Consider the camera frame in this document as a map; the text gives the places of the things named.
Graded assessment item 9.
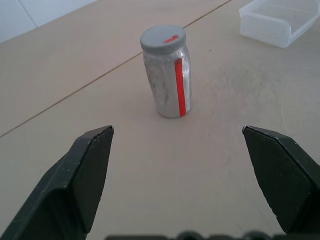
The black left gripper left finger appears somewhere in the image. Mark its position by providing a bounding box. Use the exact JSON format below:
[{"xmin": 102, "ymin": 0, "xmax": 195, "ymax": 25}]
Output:
[{"xmin": 0, "ymin": 125, "xmax": 115, "ymax": 240}]

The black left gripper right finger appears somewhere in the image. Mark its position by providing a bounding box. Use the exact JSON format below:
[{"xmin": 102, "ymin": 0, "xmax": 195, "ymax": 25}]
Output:
[{"xmin": 241, "ymin": 125, "xmax": 320, "ymax": 237}]

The grey-lidded jar with red stripe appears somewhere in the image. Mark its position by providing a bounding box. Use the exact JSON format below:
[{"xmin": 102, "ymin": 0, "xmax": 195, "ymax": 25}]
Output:
[{"xmin": 142, "ymin": 45, "xmax": 193, "ymax": 119}]

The clear plastic container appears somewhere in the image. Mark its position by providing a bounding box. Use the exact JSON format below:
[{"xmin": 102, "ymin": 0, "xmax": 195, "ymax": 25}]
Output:
[{"xmin": 238, "ymin": 0, "xmax": 320, "ymax": 49}]

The light blue ribbed jar lid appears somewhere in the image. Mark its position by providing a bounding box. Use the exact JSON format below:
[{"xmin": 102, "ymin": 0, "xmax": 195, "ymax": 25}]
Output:
[{"xmin": 139, "ymin": 25, "xmax": 187, "ymax": 54}]

